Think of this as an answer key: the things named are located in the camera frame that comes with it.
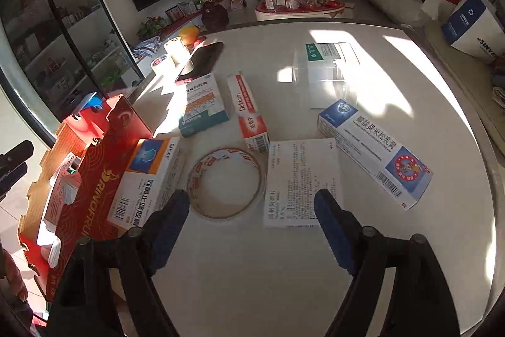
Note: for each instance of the red cardboard box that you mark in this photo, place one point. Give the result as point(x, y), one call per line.
point(98, 171)

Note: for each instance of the olive green sofa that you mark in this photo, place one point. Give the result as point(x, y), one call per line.
point(461, 92)

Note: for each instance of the orange yellow fruit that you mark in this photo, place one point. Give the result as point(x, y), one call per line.
point(188, 34)

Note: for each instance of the black phone red case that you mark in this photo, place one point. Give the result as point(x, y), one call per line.
point(203, 58)

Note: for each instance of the white paper roll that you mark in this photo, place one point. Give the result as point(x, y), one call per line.
point(176, 49)

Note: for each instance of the white blue paper bag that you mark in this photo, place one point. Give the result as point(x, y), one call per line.
point(473, 25)

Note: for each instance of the blue plastic stool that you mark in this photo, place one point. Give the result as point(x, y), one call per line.
point(92, 103)

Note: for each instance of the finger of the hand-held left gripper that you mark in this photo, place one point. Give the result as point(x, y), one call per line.
point(14, 173)
point(19, 150)

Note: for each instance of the long white medicine box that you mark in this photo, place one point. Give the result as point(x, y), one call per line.
point(61, 183)

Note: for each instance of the teal white medicine box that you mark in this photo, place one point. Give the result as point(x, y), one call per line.
point(203, 104)

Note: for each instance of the round red-topped coffee table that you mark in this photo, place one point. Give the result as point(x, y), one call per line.
point(335, 10)

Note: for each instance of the maroon bag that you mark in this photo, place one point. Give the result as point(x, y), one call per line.
point(215, 16)

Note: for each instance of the white gift bag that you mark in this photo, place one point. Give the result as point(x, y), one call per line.
point(239, 0)

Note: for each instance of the glass display cabinet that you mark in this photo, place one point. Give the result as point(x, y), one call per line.
point(59, 33)

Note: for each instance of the blue striped cloth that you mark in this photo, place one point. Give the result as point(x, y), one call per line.
point(146, 47)

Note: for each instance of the person's pink clothing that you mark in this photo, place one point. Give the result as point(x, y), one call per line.
point(10, 274)

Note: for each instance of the blue white cream box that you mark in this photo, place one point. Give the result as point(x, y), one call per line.
point(374, 159)

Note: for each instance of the clear tape roll red print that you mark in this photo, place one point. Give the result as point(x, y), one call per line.
point(195, 179)

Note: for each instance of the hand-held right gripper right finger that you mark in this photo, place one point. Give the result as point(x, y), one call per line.
point(335, 230)

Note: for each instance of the white TV stand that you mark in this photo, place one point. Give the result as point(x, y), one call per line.
point(185, 21)

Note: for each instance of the blue folded cloth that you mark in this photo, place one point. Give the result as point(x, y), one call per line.
point(499, 80)

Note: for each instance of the white cloth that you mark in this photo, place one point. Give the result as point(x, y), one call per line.
point(432, 8)

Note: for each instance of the white tape roll red print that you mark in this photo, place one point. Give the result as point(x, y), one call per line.
point(158, 65)

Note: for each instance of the clear plastic box green label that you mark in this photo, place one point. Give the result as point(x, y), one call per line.
point(315, 52)

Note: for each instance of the orange blue medicine box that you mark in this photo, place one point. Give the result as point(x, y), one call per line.
point(146, 179)

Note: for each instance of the red white cream box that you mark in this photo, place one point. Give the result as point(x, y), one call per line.
point(248, 112)

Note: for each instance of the green potted plant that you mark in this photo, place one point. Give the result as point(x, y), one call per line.
point(152, 28)

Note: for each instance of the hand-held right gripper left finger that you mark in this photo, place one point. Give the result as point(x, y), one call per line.
point(169, 228)

